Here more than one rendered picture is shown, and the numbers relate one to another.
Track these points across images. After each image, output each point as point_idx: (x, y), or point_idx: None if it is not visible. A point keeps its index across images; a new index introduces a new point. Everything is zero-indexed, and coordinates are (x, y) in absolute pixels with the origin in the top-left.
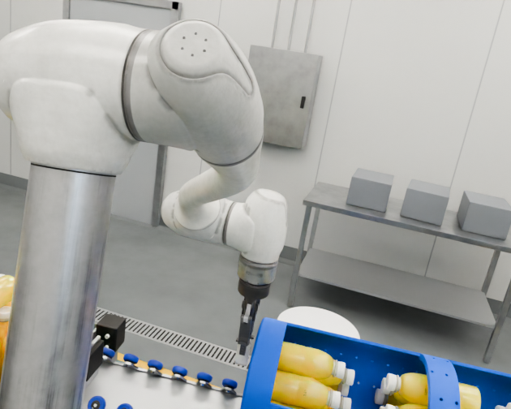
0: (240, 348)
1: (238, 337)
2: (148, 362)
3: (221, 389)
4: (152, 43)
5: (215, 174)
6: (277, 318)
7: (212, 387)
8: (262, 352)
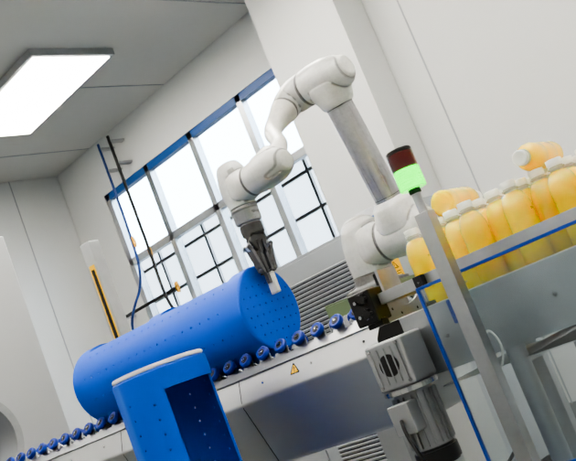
0: (275, 275)
1: (273, 269)
2: (341, 316)
3: (288, 349)
4: None
5: (281, 129)
6: (186, 352)
7: (294, 349)
8: None
